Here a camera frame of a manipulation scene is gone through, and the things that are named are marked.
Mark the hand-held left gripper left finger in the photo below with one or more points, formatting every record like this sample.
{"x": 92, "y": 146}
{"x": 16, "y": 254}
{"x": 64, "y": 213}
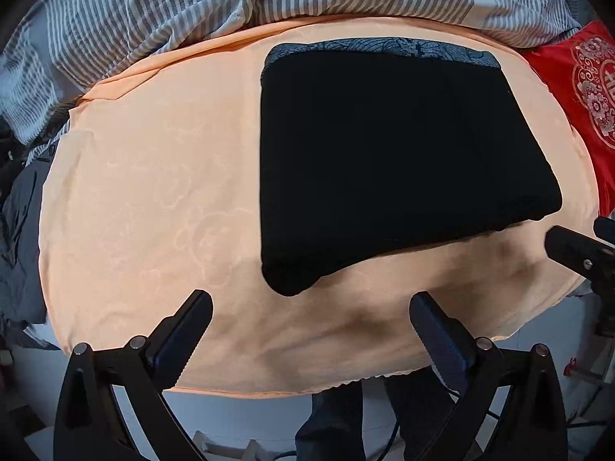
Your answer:
{"x": 178, "y": 341}

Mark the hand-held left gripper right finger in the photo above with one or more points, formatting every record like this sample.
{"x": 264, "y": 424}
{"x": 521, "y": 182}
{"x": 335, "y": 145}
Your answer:
{"x": 442, "y": 341}

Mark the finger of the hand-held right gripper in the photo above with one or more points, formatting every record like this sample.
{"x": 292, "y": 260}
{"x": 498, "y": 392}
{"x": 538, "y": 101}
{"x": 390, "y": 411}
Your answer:
{"x": 576, "y": 250}
{"x": 606, "y": 228}

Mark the black pants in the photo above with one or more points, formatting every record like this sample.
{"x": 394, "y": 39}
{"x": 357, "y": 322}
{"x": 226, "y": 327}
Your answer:
{"x": 384, "y": 163}

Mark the person's legs in jeans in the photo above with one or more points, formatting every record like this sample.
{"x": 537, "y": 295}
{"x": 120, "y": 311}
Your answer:
{"x": 346, "y": 422}

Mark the orange bed sheet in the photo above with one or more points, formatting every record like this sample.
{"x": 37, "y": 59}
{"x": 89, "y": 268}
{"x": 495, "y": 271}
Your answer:
{"x": 144, "y": 201}

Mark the red embroidered pillow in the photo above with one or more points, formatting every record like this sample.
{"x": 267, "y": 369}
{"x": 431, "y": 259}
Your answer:
{"x": 552, "y": 72}

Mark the dark grey garment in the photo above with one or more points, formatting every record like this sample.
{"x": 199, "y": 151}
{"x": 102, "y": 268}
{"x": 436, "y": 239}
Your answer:
{"x": 21, "y": 240}

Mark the grey striped quilt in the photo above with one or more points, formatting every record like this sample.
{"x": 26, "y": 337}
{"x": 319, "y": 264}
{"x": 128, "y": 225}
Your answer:
{"x": 144, "y": 14}

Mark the white plastic frame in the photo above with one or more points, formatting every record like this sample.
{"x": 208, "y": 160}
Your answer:
{"x": 226, "y": 449}

